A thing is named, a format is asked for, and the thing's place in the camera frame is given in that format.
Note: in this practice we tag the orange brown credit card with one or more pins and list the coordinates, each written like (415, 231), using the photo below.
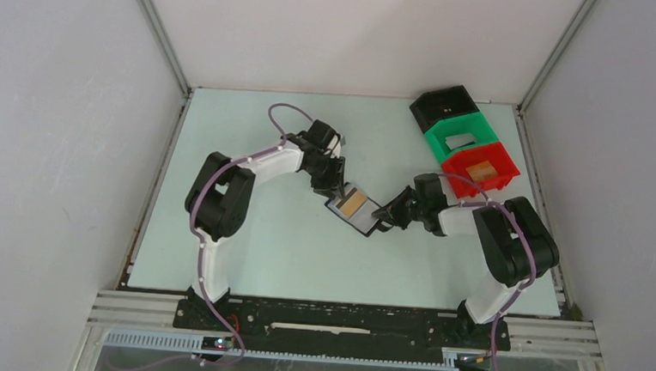
(352, 202)

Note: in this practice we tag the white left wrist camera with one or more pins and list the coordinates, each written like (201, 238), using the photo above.
(335, 146)

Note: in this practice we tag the aluminium frame rail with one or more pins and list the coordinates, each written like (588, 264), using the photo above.
(146, 319)

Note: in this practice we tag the black card holder wallet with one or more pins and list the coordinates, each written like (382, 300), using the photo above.
(362, 221)

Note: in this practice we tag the green plastic bin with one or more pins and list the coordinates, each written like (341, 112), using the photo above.
(474, 123)

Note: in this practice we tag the black plastic bin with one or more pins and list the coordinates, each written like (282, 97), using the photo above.
(436, 105)

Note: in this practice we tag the blue grey credit card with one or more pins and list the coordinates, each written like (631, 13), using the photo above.
(334, 205)

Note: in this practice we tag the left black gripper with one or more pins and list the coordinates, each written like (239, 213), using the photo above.
(334, 186)

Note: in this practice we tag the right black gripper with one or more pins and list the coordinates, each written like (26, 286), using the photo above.
(391, 213)

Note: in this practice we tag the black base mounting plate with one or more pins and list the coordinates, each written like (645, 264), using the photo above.
(340, 329)

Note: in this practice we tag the white card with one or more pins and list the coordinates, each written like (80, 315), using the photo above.
(460, 140)

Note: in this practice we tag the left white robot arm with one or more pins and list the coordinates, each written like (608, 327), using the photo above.
(219, 198)

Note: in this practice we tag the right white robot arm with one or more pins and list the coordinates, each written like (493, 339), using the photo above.
(517, 247)

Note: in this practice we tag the red plastic bin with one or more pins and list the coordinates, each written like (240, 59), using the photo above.
(493, 152)

